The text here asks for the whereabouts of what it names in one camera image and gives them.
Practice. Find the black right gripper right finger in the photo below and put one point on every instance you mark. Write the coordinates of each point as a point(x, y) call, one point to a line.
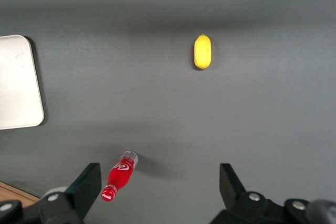
point(231, 188)

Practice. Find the red cola bottle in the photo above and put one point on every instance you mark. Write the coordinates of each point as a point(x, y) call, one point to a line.
point(121, 175)

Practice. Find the yellow lemon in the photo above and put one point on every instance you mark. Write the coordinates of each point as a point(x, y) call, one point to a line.
point(202, 51)

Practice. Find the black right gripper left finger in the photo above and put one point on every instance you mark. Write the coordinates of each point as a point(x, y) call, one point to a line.
point(85, 187)

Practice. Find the white rectangular tray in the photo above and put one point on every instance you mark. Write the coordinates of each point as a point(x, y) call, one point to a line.
point(18, 82)

